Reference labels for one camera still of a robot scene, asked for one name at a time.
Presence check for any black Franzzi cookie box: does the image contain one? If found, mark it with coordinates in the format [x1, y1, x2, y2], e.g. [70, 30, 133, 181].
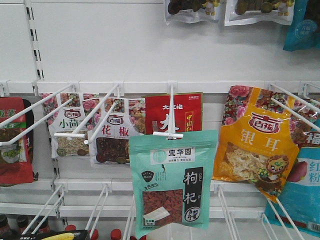
[19, 230, 90, 240]

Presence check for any teal goji berry bag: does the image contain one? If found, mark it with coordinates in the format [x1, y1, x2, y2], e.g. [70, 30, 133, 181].
[129, 130, 218, 238]

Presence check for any blue sweet potato noodle bag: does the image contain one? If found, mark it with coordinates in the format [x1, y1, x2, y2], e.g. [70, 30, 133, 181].
[278, 130, 320, 237]

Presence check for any red pickled vegetable bag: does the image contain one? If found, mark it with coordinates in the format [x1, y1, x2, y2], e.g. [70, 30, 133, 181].
[0, 97, 35, 186]

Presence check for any white peg hook pepper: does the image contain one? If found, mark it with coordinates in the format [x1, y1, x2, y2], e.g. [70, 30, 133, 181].
[72, 83, 122, 145]

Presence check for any white fennel seed bag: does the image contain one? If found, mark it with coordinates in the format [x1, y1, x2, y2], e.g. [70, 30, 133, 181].
[42, 92, 99, 159]

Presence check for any yellow white fungus bag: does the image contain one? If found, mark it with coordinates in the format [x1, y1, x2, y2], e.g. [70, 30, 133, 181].
[212, 85, 300, 202]

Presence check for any blue bag top right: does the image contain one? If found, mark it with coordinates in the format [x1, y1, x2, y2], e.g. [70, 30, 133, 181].
[283, 0, 320, 52]

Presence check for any white dried fruit bag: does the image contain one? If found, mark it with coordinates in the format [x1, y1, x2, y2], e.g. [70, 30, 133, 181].
[163, 0, 221, 25]
[224, 0, 295, 26]

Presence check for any white dried fruit bag right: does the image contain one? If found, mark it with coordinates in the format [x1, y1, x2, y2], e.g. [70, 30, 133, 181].
[224, 0, 295, 26]

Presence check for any white dried fruit bag left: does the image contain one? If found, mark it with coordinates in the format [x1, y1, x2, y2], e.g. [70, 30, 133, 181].
[163, 0, 221, 25]

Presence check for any white peg hook fennel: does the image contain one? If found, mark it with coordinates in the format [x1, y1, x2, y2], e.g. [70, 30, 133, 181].
[0, 83, 86, 147]

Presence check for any red tea bag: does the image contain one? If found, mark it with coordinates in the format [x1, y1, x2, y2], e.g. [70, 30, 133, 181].
[145, 92, 203, 135]

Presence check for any white sichuan pepper bag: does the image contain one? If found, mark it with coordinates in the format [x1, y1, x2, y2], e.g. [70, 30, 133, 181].
[88, 97, 146, 167]

